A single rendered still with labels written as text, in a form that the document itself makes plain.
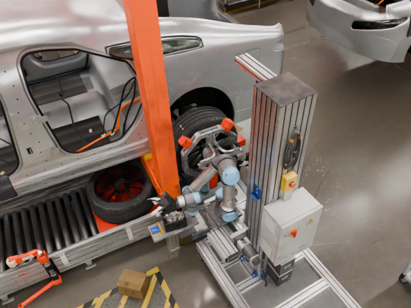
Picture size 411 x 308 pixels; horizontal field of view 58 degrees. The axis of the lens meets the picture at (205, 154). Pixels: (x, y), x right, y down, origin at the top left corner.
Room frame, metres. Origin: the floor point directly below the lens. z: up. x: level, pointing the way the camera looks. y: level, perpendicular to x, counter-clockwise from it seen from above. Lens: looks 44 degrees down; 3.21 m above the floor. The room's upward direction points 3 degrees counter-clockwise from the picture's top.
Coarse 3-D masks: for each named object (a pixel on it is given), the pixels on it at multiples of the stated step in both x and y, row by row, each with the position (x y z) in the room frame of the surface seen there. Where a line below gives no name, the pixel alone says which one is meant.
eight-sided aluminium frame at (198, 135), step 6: (216, 126) 2.50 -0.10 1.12; (222, 126) 2.51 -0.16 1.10; (198, 132) 2.43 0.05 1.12; (204, 132) 2.45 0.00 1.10; (210, 132) 2.43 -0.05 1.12; (216, 132) 2.45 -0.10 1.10; (222, 132) 2.47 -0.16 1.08; (228, 132) 2.50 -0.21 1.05; (192, 138) 2.41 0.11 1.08; (198, 138) 2.38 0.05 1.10; (234, 138) 2.52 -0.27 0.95; (192, 144) 2.35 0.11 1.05; (186, 150) 2.34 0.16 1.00; (186, 156) 2.32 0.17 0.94; (186, 162) 2.33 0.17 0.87; (186, 168) 2.32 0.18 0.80; (192, 174) 2.34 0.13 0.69; (198, 174) 2.37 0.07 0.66
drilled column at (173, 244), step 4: (172, 236) 1.91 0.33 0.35; (176, 236) 1.92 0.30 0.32; (168, 240) 1.90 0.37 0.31; (172, 240) 1.91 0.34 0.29; (176, 240) 1.92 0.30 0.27; (168, 244) 1.92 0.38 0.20; (172, 244) 1.91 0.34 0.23; (176, 244) 1.92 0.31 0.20; (168, 248) 1.95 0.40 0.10; (172, 248) 1.92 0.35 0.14; (176, 248) 1.92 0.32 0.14; (172, 252) 1.90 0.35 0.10; (176, 252) 1.91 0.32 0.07; (180, 252) 1.93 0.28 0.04; (172, 256) 1.90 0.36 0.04; (176, 256) 1.91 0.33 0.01
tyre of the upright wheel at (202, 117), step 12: (204, 108) 2.70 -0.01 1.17; (216, 108) 2.77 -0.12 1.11; (180, 120) 2.59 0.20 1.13; (192, 120) 2.54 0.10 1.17; (204, 120) 2.51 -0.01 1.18; (216, 120) 2.54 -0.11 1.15; (180, 132) 2.47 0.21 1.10; (192, 132) 2.45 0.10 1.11; (180, 156) 2.39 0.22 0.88; (180, 168) 2.39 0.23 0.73
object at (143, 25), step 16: (128, 0) 2.09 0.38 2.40; (144, 0) 2.13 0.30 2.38; (128, 16) 2.16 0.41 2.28; (144, 16) 2.12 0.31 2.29; (128, 32) 2.23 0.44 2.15; (144, 32) 2.11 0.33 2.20; (144, 48) 2.11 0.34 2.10; (160, 48) 2.15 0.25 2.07; (144, 64) 2.10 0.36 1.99; (160, 64) 2.14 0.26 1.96; (144, 80) 2.09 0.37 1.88; (160, 80) 2.14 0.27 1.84; (144, 96) 2.12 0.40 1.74; (160, 96) 2.13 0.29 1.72; (144, 112) 2.20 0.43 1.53; (160, 112) 2.12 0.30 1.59; (160, 128) 2.12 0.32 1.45; (160, 144) 2.11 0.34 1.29; (160, 160) 2.10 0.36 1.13; (176, 160) 2.16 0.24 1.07; (160, 176) 2.09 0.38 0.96; (176, 176) 2.15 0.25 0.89; (160, 192) 2.12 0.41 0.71; (176, 192) 2.14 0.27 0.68
